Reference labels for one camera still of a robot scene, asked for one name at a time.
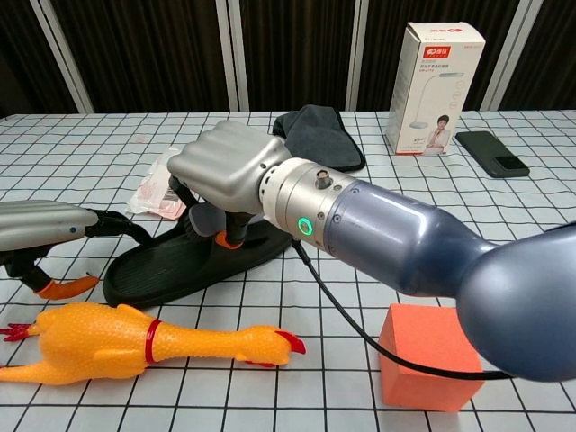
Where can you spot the black smartphone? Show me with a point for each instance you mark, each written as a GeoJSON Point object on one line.
{"type": "Point", "coordinates": [490, 153]}

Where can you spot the white lamp carton box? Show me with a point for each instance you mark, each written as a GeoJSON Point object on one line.
{"type": "Point", "coordinates": [427, 90]}

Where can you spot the grey and yellow towel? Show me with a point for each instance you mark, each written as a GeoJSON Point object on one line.
{"type": "Point", "coordinates": [324, 139]}

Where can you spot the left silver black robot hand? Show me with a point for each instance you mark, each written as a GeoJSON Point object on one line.
{"type": "Point", "coordinates": [40, 225]}

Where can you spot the black slipper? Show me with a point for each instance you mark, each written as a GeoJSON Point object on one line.
{"type": "Point", "coordinates": [157, 270]}

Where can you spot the yellow rubber chicken toy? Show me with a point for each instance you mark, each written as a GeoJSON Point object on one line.
{"type": "Point", "coordinates": [90, 342]}

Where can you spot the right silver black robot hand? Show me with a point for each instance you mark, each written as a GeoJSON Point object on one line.
{"type": "Point", "coordinates": [225, 166]}

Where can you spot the pink wet wipes packet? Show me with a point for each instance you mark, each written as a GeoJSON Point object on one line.
{"type": "Point", "coordinates": [150, 189]}

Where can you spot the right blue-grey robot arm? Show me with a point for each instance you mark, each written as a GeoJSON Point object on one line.
{"type": "Point", "coordinates": [405, 234]}

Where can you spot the black folding partition screen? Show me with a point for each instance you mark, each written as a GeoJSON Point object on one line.
{"type": "Point", "coordinates": [157, 45]}

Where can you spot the orange foam cube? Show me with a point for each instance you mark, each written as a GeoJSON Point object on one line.
{"type": "Point", "coordinates": [418, 387]}

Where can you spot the white checkered tablecloth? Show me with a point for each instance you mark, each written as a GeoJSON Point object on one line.
{"type": "Point", "coordinates": [67, 148]}

